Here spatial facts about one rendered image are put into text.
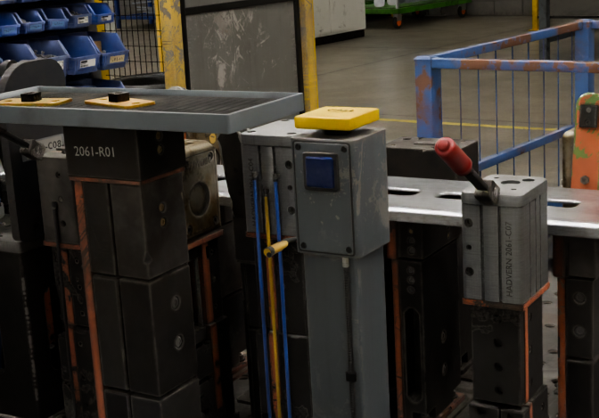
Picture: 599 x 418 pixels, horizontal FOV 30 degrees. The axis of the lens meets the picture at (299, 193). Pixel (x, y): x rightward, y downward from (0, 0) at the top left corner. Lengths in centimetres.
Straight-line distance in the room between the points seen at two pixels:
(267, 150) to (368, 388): 31
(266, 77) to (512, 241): 387
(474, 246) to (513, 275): 5
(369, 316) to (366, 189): 13
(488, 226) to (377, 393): 20
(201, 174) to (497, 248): 41
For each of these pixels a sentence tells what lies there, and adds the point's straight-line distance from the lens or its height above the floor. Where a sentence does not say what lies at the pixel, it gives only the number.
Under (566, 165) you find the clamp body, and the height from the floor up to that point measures 102.
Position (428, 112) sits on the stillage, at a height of 78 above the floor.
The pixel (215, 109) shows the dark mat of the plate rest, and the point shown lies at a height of 116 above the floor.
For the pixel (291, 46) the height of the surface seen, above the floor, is 83.
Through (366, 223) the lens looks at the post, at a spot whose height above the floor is 106.
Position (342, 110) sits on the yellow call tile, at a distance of 105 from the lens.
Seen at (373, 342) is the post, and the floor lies 94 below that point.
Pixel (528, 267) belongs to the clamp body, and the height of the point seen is 98.
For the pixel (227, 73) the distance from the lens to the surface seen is 475.
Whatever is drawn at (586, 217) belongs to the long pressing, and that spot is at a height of 100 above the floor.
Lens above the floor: 132
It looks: 13 degrees down
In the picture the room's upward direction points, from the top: 3 degrees counter-clockwise
